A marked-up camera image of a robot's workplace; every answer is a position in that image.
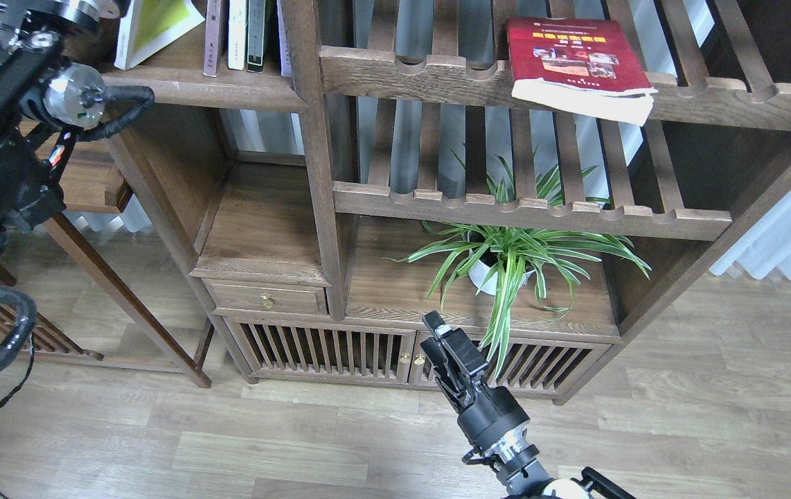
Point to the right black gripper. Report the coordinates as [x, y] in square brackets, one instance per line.
[457, 364]

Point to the red book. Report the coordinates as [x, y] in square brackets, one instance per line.
[580, 66]

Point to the yellow green book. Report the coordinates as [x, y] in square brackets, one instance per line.
[149, 26]

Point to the dark brown book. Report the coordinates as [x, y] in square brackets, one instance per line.
[213, 36]

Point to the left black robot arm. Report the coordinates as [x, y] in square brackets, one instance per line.
[32, 43]

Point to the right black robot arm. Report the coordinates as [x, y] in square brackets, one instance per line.
[495, 424]

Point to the white plant pot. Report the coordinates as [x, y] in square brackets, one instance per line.
[490, 274]

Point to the dark wooden bookshelf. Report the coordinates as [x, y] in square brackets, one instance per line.
[287, 202]

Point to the green spider plant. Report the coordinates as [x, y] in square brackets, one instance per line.
[511, 252]

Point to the pale upright book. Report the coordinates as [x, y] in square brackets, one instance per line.
[284, 55]

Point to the dark green upright book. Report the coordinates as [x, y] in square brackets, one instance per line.
[259, 14]

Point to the white upright book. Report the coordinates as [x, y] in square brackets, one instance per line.
[237, 35]

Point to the wooden side table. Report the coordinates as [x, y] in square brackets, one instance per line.
[91, 187]

